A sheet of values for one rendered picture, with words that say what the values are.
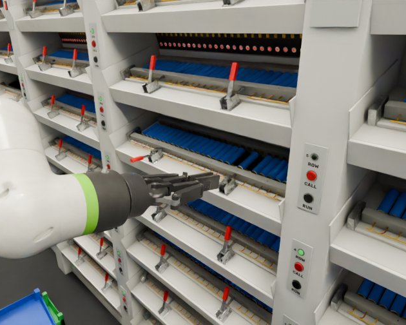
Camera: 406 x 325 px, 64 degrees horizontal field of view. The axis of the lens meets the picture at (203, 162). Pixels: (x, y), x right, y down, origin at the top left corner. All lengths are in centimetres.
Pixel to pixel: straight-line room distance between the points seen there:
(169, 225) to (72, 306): 102
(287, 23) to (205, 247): 57
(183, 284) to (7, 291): 124
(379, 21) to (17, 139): 50
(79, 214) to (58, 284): 158
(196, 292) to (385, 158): 69
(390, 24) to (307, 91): 14
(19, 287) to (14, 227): 167
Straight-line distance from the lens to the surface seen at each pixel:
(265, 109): 65
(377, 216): 64
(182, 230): 95
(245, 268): 82
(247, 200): 71
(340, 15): 53
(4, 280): 219
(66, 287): 200
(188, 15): 72
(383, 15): 52
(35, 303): 178
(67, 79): 126
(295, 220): 64
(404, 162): 53
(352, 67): 52
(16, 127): 50
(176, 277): 108
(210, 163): 80
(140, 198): 53
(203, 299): 102
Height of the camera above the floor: 128
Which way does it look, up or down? 22 degrees down
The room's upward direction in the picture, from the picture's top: straight up
